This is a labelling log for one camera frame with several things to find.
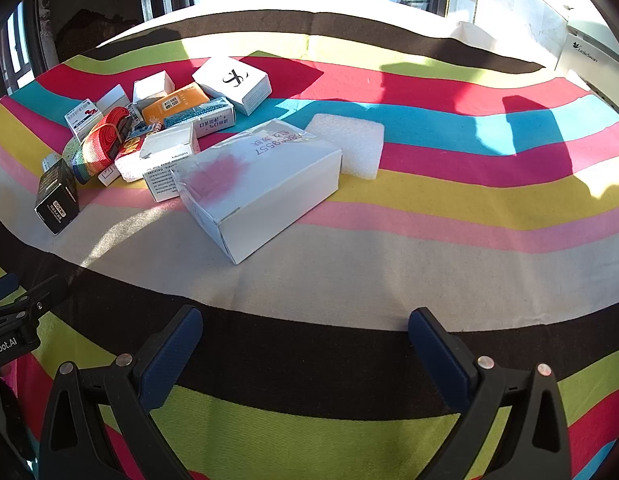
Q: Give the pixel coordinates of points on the white box grey text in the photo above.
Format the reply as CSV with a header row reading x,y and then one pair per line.
x,y
111,97

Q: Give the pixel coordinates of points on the orange box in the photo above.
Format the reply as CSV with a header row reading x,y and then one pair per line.
x,y
174,102

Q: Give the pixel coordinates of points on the large white cardboard box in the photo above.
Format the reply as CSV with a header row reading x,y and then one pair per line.
x,y
259,185

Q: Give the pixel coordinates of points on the striped colourful blanket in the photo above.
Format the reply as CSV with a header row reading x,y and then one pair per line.
x,y
369,270

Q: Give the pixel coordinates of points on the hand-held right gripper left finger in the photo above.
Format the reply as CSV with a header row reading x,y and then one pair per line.
x,y
169,360

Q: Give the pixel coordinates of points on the white foam pad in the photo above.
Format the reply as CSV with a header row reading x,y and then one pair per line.
x,y
347,145

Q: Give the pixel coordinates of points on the tiny white box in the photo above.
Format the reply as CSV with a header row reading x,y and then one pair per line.
x,y
109,176

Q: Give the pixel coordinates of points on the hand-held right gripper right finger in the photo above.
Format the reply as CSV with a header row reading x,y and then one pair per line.
x,y
439,360

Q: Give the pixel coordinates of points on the white box black brush mark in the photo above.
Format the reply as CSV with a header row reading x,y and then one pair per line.
x,y
229,80

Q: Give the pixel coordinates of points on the red and white packet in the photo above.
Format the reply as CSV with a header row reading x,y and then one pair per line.
x,y
132,165

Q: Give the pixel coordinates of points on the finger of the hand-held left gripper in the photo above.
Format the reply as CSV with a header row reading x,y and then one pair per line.
x,y
1,289
41,292

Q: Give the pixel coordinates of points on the plain small white box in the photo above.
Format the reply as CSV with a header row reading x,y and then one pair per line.
x,y
152,85

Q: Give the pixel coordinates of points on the white box with barcode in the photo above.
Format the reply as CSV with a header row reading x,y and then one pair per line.
x,y
167,170

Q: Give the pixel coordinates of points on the white box red mark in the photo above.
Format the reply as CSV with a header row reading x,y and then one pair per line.
x,y
81,117

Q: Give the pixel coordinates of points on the dark framed side window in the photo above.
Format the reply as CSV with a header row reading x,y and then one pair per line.
x,y
19,50

